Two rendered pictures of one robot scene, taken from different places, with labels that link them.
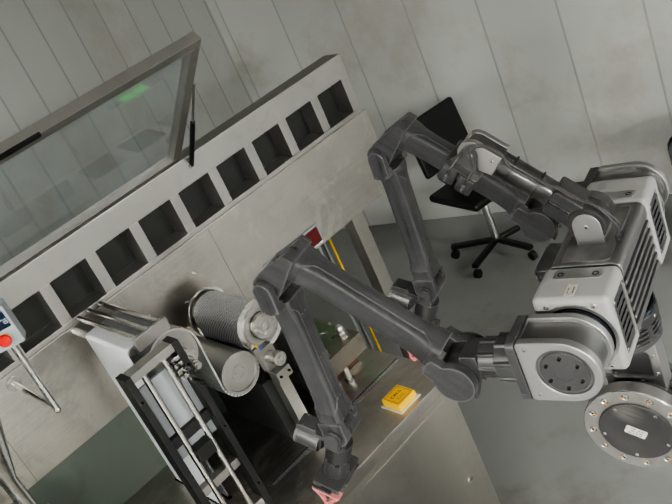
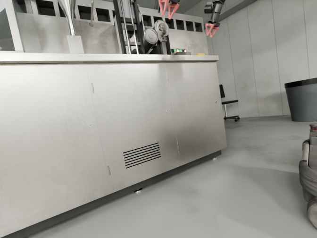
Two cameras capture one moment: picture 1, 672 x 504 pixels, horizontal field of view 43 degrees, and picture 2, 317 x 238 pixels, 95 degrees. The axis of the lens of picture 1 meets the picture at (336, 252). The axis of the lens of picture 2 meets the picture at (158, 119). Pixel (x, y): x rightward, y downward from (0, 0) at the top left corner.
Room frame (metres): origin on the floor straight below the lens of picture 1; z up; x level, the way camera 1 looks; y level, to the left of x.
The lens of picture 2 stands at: (0.68, 0.27, 0.55)
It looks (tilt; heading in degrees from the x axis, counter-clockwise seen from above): 4 degrees down; 7
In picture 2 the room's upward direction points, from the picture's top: 10 degrees counter-clockwise
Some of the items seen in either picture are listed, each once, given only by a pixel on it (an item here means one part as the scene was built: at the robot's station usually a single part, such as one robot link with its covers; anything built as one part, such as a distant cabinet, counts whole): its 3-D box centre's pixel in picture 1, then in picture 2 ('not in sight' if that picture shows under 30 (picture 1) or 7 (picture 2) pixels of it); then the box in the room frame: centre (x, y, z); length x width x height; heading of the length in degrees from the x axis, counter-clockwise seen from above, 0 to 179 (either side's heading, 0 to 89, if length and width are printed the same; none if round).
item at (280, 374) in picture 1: (288, 390); (164, 48); (2.00, 0.28, 1.05); 0.06 x 0.05 x 0.31; 33
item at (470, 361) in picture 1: (469, 367); not in sight; (1.23, -0.13, 1.43); 0.10 x 0.05 x 0.09; 50
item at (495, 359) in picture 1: (507, 356); not in sight; (1.18, -0.19, 1.45); 0.09 x 0.08 x 0.12; 140
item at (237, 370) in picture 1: (215, 363); (146, 42); (2.10, 0.44, 1.17); 0.26 x 0.12 x 0.12; 33
